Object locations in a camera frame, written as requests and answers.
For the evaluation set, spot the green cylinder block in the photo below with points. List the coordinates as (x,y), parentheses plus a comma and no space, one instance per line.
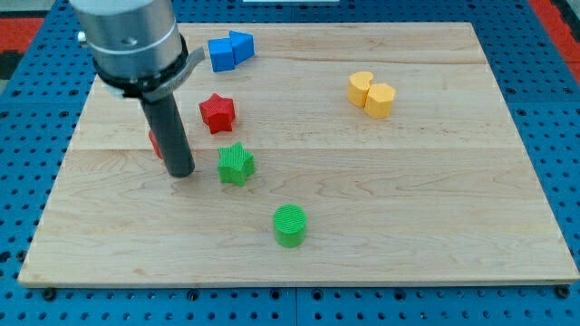
(290,222)

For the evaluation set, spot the green star block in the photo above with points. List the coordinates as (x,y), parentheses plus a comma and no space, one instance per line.
(235,164)

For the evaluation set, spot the yellow heart block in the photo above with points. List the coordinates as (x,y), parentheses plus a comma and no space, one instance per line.
(358,86)

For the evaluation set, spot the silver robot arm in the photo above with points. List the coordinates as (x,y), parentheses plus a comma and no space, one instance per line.
(136,46)

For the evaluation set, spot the wooden board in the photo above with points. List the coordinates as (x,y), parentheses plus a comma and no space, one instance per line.
(440,193)

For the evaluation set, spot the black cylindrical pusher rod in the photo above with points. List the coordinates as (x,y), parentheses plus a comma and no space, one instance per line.
(167,128)

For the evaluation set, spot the yellow hexagon block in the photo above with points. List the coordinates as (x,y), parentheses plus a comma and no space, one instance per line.
(379,101)

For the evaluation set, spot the red star block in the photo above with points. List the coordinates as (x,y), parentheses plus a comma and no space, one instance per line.
(218,113)

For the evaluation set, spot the blue cube block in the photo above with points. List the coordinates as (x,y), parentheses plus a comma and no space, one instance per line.
(221,54)

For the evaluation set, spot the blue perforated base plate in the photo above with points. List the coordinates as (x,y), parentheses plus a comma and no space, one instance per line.
(43,101)

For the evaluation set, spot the blue triangle block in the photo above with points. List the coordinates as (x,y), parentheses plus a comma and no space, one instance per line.
(242,46)

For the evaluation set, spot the red block behind rod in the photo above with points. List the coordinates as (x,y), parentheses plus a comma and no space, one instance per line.
(154,144)

